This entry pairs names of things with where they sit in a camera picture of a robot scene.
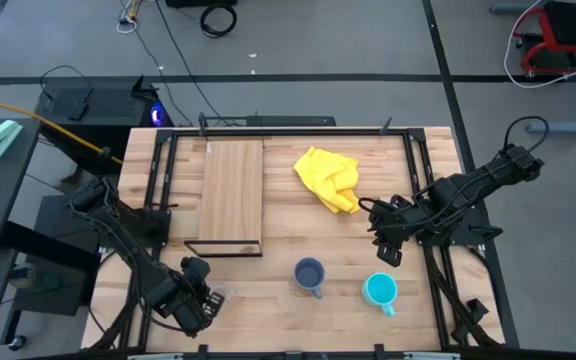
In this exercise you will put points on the yellow cloth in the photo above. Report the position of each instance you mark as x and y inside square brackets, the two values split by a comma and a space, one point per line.
[330, 177]

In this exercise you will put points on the mint green stapler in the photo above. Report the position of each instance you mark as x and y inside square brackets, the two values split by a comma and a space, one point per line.
[2, 137]

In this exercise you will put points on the blue-grey mug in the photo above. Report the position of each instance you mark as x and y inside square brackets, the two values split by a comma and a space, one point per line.
[309, 275]

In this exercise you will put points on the red wheeled cart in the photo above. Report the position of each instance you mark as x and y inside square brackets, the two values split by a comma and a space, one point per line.
[555, 35]

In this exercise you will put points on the black computer tower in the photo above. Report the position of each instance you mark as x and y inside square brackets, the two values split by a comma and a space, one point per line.
[103, 107]

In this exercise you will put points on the clear glass cup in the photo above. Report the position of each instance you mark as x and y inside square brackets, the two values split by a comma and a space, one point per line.
[226, 292]

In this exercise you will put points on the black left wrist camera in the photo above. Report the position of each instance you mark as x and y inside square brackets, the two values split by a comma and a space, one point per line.
[195, 268]

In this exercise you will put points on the black equipment stand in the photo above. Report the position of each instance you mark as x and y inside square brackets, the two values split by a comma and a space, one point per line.
[58, 235]

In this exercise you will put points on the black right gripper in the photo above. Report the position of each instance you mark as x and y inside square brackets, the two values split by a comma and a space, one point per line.
[390, 220]

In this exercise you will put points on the grey metal table leg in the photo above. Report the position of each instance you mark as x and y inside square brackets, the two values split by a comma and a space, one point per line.
[568, 127]

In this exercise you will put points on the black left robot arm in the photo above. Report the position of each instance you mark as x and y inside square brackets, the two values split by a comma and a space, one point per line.
[138, 260]

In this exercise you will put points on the light wooden shelf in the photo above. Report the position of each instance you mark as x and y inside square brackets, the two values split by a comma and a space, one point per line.
[230, 190]

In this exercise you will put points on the teal mug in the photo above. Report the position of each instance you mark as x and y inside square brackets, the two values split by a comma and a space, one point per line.
[379, 290]

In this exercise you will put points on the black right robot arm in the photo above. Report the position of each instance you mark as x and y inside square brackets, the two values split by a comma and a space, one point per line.
[468, 187]

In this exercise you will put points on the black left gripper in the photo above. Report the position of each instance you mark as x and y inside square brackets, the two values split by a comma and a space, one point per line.
[190, 314]

